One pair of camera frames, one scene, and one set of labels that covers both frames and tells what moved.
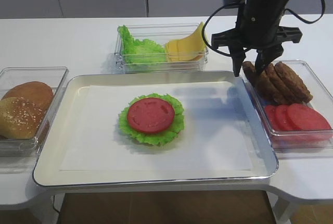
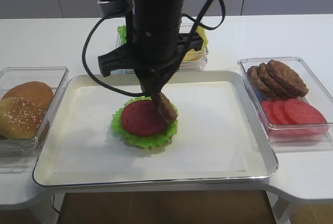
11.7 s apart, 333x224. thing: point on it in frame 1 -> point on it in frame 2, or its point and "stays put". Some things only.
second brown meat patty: (269, 87) stays put
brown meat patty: (250, 69) -> (166, 109)
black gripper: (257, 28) -> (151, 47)
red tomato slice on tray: (151, 115) stays put
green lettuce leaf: (157, 138) -> (143, 141)
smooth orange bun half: (40, 94) stays put
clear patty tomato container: (296, 110) stays put
